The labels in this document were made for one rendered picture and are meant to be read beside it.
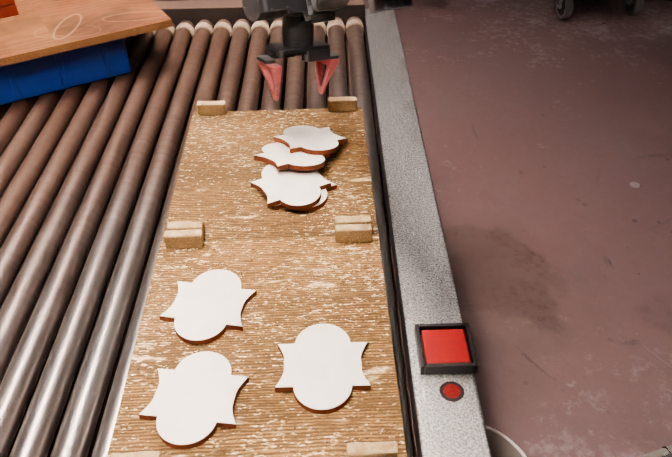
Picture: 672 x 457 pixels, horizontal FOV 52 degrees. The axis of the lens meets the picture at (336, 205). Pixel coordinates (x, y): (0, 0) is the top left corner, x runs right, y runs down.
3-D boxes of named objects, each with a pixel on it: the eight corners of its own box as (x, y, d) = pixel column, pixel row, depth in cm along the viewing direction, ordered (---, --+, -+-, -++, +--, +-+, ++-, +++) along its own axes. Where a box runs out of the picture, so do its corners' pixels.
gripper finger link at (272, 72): (307, 101, 129) (307, 51, 125) (272, 107, 125) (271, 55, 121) (291, 92, 134) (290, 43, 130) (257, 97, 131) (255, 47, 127)
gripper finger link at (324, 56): (340, 96, 132) (340, 47, 128) (306, 101, 129) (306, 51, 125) (322, 87, 137) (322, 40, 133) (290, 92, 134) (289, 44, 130)
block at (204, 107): (227, 111, 144) (225, 99, 142) (226, 116, 142) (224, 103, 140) (198, 112, 143) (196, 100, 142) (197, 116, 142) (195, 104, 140)
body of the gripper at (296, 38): (331, 55, 128) (331, 14, 124) (281, 61, 123) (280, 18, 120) (314, 48, 133) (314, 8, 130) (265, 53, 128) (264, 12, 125)
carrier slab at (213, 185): (361, 113, 145) (362, 106, 144) (378, 241, 113) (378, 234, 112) (194, 118, 144) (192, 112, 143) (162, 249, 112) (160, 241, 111)
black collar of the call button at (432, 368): (467, 330, 98) (469, 322, 97) (477, 373, 92) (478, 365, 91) (414, 331, 98) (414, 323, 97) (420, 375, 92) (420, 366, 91)
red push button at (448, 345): (463, 334, 97) (464, 328, 96) (470, 369, 93) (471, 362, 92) (420, 336, 97) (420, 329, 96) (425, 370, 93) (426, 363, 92)
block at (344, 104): (356, 107, 144) (356, 95, 142) (357, 111, 143) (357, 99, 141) (327, 108, 144) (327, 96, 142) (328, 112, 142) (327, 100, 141)
